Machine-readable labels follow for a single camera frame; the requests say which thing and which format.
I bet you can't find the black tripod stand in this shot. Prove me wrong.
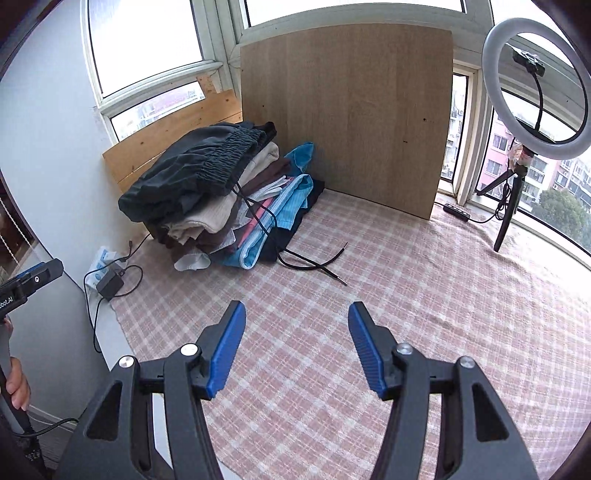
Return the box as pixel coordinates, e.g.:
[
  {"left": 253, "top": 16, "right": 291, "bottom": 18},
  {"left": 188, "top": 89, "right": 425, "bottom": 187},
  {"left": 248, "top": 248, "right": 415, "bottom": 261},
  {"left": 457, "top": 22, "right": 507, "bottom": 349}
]
[{"left": 475, "top": 143, "right": 533, "bottom": 253}]

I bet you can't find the person's left hand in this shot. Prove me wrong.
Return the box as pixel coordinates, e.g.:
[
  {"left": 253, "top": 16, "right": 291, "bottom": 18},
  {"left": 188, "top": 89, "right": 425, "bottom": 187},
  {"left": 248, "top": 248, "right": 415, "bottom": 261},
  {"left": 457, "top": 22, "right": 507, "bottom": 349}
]
[{"left": 6, "top": 356, "right": 32, "bottom": 412}]

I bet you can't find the black power strip cable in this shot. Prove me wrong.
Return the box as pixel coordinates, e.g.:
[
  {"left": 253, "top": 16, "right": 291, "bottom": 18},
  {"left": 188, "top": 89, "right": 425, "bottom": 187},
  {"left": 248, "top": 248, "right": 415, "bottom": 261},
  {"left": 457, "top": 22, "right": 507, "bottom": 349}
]
[{"left": 466, "top": 171, "right": 520, "bottom": 225}]

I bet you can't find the black power adapter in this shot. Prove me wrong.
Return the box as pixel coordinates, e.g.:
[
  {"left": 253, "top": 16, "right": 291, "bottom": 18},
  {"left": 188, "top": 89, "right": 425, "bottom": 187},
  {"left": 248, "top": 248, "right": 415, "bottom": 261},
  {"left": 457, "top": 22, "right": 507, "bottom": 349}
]
[{"left": 96, "top": 269, "right": 126, "bottom": 301}]

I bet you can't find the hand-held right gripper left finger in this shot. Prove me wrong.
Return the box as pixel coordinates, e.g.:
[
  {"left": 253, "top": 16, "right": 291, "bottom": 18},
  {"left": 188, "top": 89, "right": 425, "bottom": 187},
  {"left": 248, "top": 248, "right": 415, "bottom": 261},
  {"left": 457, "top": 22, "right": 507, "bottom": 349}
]
[{"left": 54, "top": 300, "right": 247, "bottom": 480}]

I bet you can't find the large wooden board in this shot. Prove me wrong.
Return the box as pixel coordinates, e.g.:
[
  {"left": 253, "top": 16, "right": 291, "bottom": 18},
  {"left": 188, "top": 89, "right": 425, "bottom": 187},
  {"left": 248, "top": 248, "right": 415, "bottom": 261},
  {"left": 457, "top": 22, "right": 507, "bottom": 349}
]
[{"left": 240, "top": 23, "right": 454, "bottom": 221}]

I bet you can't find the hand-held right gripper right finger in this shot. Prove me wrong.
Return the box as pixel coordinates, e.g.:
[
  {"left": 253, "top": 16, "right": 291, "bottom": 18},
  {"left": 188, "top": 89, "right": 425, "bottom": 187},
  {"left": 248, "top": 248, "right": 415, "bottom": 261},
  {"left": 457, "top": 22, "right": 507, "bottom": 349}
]
[{"left": 347, "top": 301, "right": 541, "bottom": 480}]

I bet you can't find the black adapter cable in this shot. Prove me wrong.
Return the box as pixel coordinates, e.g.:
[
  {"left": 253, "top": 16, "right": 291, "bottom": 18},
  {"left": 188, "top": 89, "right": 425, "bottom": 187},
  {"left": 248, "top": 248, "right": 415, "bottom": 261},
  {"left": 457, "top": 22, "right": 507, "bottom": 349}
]
[{"left": 84, "top": 263, "right": 145, "bottom": 354}]

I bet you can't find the wooden plank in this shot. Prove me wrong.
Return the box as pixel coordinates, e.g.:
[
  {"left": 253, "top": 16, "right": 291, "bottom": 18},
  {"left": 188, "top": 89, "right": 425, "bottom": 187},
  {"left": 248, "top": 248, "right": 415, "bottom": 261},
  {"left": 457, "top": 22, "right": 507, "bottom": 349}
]
[{"left": 102, "top": 90, "right": 243, "bottom": 195}]

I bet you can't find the white ring light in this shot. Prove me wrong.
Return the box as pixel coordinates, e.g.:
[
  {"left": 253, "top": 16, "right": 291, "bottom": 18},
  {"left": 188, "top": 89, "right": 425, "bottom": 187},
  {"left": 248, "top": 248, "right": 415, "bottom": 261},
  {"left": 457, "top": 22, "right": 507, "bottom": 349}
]
[{"left": 481, "top": 17, "right": 591, "bottom": 160}]

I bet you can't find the pink plaid blanket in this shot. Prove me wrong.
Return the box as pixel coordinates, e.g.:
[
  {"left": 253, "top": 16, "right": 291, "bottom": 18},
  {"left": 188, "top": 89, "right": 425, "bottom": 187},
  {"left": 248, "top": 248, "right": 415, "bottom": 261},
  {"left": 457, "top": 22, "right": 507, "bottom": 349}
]
[{"left": 111, "top": 191, "right": 591, "bottom": 480}]

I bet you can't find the stack of clothes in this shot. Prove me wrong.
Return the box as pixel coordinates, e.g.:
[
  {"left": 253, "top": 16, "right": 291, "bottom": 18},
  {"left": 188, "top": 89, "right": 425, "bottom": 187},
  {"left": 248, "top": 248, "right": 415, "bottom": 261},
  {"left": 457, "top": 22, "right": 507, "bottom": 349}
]
[{"left": 145, "top": 138, "right": 327, "bottom": 273}]

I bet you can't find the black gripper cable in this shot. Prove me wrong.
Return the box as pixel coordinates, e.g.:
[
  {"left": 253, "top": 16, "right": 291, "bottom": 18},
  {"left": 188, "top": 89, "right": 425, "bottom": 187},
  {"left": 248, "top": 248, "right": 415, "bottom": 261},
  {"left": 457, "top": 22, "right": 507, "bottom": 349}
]
[{"left": 17, "top": 417, "right": 80, "bottom": 437}]

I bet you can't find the white window frame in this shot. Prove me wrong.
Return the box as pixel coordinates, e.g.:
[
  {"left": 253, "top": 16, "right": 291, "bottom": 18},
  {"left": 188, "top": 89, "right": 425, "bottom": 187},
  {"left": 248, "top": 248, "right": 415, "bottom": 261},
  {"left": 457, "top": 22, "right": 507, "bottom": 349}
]
[{"left": 81, "top": 0, "right": 591, "bottom": 269}]

